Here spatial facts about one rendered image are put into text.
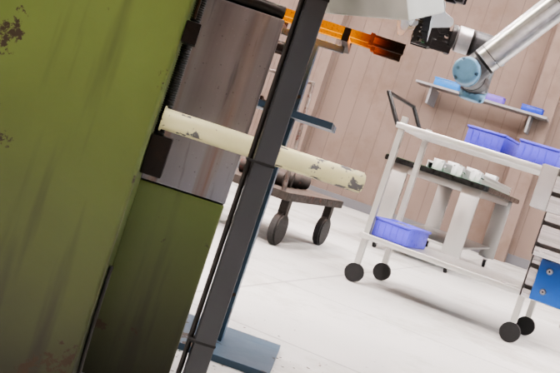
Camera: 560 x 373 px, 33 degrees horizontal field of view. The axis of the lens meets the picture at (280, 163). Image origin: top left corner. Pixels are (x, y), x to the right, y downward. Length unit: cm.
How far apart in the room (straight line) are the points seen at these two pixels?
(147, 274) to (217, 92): 45
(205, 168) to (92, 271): 41
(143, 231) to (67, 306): 33
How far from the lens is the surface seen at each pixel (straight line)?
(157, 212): 216
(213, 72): 215
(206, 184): 215
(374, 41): 269
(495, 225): 1001
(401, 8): 166
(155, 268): 218
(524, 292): 198
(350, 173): 194
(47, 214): 189
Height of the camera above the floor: 67
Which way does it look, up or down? 2 degrees down
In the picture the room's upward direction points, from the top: 18 degrees clockwise
